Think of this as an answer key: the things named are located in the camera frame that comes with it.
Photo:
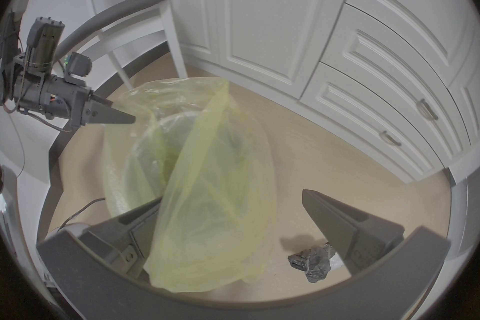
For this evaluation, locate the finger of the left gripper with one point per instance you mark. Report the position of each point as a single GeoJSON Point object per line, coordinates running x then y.
{"type": "Point", "coordinates": [108, 115]}

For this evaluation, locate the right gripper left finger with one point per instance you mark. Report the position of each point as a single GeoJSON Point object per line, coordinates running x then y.
{"type": "Point", "coordinates": [123, 232]}

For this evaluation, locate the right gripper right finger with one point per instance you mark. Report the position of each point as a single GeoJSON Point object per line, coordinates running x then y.
{"type": "Point", "coordinates": [348, 228]}

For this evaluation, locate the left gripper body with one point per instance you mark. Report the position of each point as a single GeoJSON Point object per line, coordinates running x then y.
{"type": "Point", "coordinates": [67, 101]}

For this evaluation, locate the white printed wrapper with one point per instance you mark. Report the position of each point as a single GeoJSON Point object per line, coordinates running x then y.
{"type": "Point", "coordinates": [336, 261]}

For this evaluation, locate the black plastic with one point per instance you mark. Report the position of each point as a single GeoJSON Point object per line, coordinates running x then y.
{"type": "Point", "coordinates": [313, 262]}

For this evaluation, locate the yellow plastic bag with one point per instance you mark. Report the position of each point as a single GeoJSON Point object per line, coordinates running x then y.
{"type": "Point", "coordinates": [210, 198]}

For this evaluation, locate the white trash bin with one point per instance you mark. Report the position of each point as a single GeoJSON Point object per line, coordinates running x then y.
{"type": "Point", "coordinates": [150, 146]}

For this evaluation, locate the white wardrobe with drawers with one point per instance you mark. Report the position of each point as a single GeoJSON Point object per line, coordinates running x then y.
{"type": "Point", "coordinates": [300, 11]}

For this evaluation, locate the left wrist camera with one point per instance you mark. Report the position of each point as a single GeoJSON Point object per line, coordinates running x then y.
{"type": "Point", "coordinates": [78, 65]}

